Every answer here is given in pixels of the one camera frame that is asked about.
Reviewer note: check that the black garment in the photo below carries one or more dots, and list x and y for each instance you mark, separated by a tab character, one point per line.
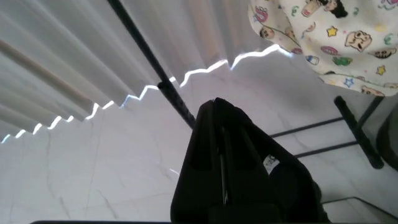
295	186

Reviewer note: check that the cream printed garment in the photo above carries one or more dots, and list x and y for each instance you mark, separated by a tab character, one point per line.
342	62

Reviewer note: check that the black clothes rack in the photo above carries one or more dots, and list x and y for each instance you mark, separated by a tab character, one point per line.
142	46

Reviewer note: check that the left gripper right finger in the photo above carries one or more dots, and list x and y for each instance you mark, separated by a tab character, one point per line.
248	193

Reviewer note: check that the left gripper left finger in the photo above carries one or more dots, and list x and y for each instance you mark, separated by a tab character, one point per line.
196	186

